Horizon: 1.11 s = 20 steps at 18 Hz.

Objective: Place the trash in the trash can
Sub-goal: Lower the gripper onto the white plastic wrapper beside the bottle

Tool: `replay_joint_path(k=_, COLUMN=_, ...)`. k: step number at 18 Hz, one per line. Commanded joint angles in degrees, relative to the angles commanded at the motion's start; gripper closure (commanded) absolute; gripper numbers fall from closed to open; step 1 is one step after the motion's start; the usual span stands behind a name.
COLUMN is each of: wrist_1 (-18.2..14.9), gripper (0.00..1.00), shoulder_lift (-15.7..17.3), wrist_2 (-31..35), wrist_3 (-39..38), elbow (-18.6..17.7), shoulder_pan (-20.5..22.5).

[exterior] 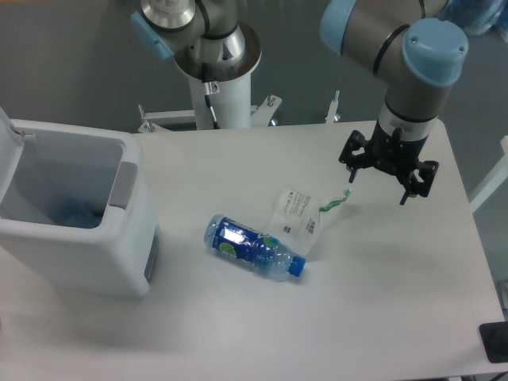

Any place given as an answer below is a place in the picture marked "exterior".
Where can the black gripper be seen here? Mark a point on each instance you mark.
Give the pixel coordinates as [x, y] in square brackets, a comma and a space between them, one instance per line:
[389, 153]

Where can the clear plastic wrapper bag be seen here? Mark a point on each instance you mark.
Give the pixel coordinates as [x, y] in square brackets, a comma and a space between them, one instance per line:
[298, 218]

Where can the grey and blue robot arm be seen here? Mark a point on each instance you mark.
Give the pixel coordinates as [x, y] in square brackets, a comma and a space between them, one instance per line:
[403, 43]

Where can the blue trash in can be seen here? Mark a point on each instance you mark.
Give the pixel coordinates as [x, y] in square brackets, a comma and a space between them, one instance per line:
[75, 213]

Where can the white trash can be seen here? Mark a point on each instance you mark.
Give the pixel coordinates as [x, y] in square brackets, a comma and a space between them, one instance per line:
[44, 163]

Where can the blue plastic bag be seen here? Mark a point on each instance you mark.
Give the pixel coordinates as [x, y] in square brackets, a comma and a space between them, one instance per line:
[474, 17]

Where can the blue plastic bottle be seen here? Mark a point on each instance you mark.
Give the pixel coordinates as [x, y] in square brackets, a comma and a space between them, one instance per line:
[251, 249]

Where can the black device at table edge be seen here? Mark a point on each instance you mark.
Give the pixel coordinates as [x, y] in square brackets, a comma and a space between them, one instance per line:
[494, 338]

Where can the white frame at right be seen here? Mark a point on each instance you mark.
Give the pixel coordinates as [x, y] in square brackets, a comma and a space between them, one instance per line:
[491, 182]

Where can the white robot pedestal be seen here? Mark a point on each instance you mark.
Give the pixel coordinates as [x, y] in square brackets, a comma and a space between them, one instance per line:
[221, 67]

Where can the white pedestal base frame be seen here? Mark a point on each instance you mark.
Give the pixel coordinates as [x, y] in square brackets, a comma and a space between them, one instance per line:
[213, 115]

